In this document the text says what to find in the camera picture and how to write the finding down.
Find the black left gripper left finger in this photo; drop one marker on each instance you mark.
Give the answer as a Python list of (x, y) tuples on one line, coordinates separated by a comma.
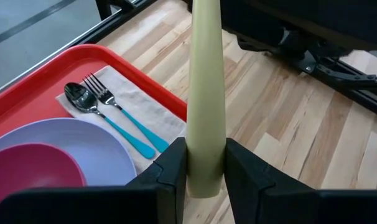
[(114, 205)]

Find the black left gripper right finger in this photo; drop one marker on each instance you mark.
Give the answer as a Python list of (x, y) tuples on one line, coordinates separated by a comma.
[(300, 207)]

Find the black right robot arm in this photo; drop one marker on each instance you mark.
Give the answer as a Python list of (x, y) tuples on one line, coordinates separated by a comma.
[(300, 21)]

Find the red plastic tray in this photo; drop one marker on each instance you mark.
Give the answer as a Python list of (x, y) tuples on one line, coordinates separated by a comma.
[(36, 93)]

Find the lavender plastic plate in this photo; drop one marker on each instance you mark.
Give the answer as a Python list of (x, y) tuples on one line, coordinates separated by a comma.
[(98, 149)]

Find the pink plastic bowl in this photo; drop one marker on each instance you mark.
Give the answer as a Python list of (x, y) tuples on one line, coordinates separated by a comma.
[(30, 174)]

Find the beige napkin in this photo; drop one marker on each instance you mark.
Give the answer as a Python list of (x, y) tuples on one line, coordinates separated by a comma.
[(145, 109)]

